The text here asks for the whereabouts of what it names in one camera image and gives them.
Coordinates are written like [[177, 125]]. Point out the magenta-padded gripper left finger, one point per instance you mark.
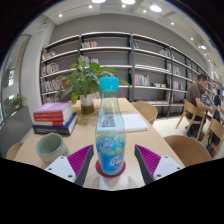
[[60, 166]]

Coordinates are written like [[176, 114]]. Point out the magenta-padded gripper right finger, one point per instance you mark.
[[166, 166]]

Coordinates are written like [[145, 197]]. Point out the clear bottle with blue cap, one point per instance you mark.
[[110, 150]]

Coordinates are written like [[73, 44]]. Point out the pale green patterned mug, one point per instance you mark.
[[50, 146]]

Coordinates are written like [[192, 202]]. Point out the round-backed wooden chair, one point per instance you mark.
[[146, 111], [188, 150], [14, 151]]

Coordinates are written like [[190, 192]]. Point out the thick dark blue book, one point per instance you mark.
[[53, 129]]

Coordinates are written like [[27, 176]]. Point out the red book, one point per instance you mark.
[[50, 122], [50, 115]]

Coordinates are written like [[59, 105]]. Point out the white booklet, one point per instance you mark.
[[135, 122]]

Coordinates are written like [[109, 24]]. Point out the pink book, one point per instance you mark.
[[51, 107]]

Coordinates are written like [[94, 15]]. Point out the person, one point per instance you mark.
[[218, 100], [195, 95]]

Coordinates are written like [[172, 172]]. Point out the small green potted plant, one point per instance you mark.
[[17, 101]]

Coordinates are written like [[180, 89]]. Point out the green potted plant, white pot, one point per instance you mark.
[[85, 80]]

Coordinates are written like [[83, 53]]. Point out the grey shelf unit with books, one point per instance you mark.
[[150, 56]]

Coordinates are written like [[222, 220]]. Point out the round ceiling lights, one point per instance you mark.
[[155, 8]]

